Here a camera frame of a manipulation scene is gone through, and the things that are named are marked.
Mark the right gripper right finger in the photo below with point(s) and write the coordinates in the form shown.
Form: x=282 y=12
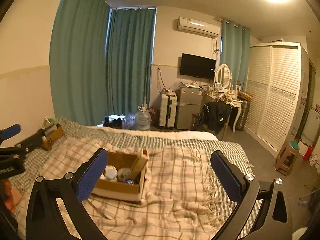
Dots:
x=273 y=220

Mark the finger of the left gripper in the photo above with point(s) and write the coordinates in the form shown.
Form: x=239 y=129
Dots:
x=32 y=142
x=9 y=132

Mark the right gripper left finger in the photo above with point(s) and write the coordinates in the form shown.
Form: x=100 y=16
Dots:
x=44 y=219

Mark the light blue earbuds case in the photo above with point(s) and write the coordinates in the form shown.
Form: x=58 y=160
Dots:
x=110 y=173

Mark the small cardboard box with clutter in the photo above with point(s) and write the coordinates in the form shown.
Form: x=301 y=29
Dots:
x=50 y=131

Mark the beige plaid blanket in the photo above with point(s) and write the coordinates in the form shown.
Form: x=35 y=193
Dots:
x=150 y=192

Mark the red bottle on floor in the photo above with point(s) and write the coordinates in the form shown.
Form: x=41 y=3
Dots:
x=308 y=153

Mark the open brown cardboard box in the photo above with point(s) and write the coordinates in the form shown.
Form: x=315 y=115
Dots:
x=130 y=180

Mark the teal curtain left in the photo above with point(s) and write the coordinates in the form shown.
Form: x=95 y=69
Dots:
x=77 y=61

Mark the teal curtain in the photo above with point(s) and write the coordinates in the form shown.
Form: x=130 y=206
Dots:
x=235 y=50
x=128 y=59
x=77 y=61

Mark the dark green suitcase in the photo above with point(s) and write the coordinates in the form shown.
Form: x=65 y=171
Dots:
x=243 y=114

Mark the crumpled clear water bottle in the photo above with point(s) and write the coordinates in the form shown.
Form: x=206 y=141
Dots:
x=128 y=122

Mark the chair with black jacket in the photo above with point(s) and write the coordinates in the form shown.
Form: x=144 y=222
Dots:
x=213 y=118

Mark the large clear water jug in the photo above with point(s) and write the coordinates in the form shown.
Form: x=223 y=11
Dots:
x=143 y=118

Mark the teal curtain middle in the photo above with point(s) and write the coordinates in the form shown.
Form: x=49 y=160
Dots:
x=128 y=59

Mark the silver mini fridge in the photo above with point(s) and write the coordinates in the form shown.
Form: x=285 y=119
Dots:
x=188 y=103

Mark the white louvered wardrobe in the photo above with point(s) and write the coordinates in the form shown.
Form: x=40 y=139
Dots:
x=277 y=78

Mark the white suitcase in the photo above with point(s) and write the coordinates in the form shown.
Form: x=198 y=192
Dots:
x=167 y=113

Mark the oval white vanity mirror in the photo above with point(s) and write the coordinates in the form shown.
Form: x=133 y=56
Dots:
x=223 y=77

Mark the teal curtain right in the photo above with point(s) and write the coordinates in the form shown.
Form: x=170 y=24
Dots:
x=235 y=50

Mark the white air conditioner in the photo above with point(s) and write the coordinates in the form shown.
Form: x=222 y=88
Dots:
x=197 y=27

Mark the black wall television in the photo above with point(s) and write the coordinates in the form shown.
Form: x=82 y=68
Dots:
x=197 y=66

